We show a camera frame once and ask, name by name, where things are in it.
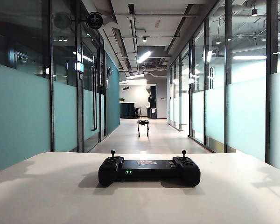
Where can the black standing kiosk machine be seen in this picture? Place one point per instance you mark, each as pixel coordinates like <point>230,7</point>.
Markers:
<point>152,105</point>

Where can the dark bar stool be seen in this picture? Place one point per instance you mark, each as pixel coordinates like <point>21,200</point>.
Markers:
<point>138,112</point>

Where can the small green potted plant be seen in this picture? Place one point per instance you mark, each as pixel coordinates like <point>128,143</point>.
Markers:
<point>121,100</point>

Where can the black quadruped robot dog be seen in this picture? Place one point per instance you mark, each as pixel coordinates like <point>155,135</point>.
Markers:
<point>143,123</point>

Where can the dark teal counter cabinet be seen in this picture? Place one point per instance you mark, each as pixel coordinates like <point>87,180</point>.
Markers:
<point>127,110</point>

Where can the red ceiling label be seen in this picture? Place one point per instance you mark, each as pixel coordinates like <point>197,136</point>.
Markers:
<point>157,23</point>

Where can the blue door sign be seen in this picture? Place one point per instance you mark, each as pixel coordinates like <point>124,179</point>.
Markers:
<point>80,66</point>

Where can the black dual-joystick remote control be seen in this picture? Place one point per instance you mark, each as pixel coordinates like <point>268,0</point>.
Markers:
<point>151,172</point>

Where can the white linear ceiling light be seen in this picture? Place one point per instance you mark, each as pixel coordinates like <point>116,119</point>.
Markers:
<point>144,57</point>

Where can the round black hanging sign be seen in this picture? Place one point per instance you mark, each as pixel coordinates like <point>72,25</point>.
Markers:
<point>94,20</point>

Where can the black wall ornament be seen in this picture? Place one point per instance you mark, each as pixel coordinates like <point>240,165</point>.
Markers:
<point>109,71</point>

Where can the black ceiling track spotlight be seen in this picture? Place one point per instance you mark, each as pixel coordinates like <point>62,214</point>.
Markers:
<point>254,12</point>
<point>144,39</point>

